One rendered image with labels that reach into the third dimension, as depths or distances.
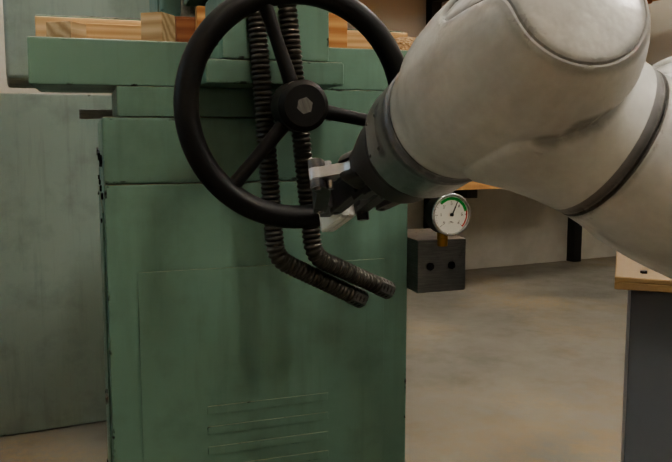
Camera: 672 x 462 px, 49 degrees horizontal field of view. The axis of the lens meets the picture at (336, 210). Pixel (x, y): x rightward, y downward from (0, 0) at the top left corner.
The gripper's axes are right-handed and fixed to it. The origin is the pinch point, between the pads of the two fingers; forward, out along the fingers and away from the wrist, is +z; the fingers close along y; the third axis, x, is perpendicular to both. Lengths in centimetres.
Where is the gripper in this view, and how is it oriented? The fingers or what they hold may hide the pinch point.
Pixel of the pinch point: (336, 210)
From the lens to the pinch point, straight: 73.3
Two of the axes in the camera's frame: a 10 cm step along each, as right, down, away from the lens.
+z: -3.0, 2.4, 9.2
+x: 1.1, 9.7, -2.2
